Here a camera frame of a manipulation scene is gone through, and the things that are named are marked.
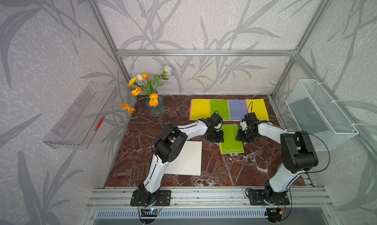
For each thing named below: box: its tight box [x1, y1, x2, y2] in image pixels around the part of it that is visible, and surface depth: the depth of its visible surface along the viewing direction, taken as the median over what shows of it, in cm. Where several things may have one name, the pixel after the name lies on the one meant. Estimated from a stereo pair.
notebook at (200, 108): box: [188, 98, 211, 121], surface depth 115 cm
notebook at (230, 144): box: [219, 123, 245, 154], surface depth 95 cm
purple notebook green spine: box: [226, 99, 248, 122], surface depth 114 cm
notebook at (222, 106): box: [210, 98, 231, 121], surface depth 115 cm
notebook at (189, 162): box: [164, 140, 203, 176], surface depth 84 cm
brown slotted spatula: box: [112, 163, 150, 181], surface depth 84 cm
